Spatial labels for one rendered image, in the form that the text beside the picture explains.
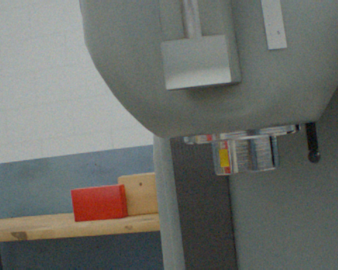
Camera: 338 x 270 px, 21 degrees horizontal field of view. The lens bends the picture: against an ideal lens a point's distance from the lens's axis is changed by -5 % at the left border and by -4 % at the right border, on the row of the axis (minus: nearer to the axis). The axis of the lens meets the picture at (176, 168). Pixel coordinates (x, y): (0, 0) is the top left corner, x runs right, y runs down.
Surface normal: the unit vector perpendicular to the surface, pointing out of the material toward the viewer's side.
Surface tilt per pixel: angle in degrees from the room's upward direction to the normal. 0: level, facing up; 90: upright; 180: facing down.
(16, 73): 90
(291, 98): 128
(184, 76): 90
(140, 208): 90
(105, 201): 90
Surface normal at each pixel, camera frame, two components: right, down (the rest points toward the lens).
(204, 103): -0.18, 0.43
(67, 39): -0.24, 0.08
